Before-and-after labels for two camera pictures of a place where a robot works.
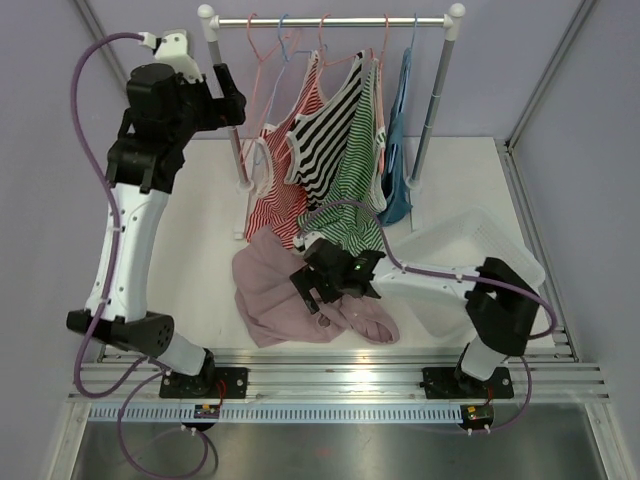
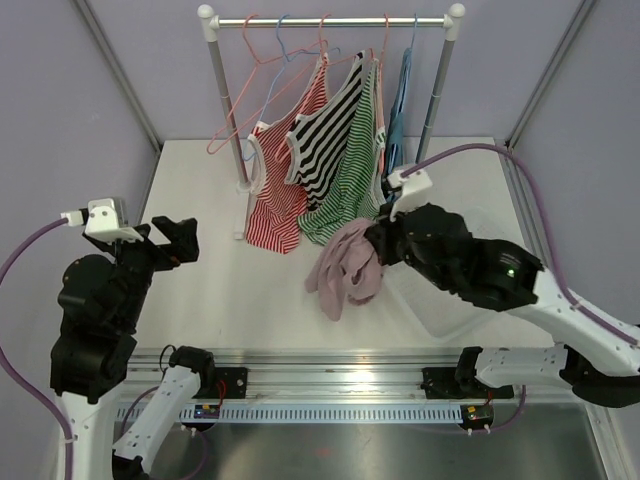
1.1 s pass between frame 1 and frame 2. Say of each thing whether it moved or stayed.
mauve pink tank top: moved
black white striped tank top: stayed
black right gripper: moved
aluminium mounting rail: stayed
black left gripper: moved
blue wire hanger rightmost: stayed
